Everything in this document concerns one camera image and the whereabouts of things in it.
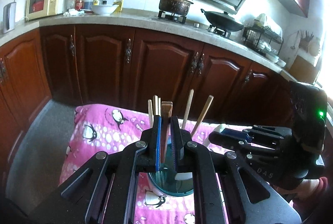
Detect white plastic spoon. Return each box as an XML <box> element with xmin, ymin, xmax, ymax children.
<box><xmin>203</xmin><ymin>124</ymin><xmax>227</xmax><ymax>147</ymax></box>

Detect cream microwave oven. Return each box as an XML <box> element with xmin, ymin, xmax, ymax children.
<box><xmin>25</xmin><ymin>0</ymin><xmax>68</xmax><ymax>20</ymax></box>

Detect white bowl teal rim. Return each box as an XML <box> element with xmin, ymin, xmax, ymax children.
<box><xmin>147</xmin><ymin>136</ymin><xmax>193</xmax><ymax>197</ymax></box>

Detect black wok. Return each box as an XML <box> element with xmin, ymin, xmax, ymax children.
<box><xmin>201</xmin><ymin>9</ymin><xmax>244</xmax><ymax>32</ymax></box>

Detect brown clay pot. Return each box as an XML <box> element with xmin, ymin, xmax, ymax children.
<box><xmin>159</xmin><ymin>0</ymin><xmax>194</xmax><ymax>16</ymax></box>

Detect dish drying rack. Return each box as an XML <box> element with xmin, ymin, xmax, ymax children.
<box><xmin>242</xmin><ymin>14</ymin><xmax>284</xmax><ymax>56</ymax></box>

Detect wooden cutting board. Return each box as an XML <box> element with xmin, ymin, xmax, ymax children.
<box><xmin>288</xmin><ymin>55</ymin><xmax>320</xmax><ymax>84</ymax></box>

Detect pink penguin tablecloth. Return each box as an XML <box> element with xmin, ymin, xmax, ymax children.
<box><xmin>59</xmin><ymin>103</ymin><xmax>264</xmax><ymax>224</ymax></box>

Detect silver fork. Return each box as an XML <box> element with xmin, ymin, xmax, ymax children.
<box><xmin>160</xmin><ymin>101</ymin><xmax>173</xmax><ymax>163</ymax></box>

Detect white mixing bowl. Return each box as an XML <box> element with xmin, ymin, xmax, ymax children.
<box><xmin>91</xmin><ymin>4</ymin><xmax>119</xmax><ymax>15</ymax></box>

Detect dark wooden base cabinets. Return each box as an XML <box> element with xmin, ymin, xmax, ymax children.
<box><xmin>1</xmin><ymin>24</ymin><xmax>292</xmax><ymax>187</ymax></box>

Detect grey stone countertop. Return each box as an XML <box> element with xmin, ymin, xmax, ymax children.
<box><xmin>1</xmin><ymin>11</ymin><xmax>296</xmax><ymax>81</ymax></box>

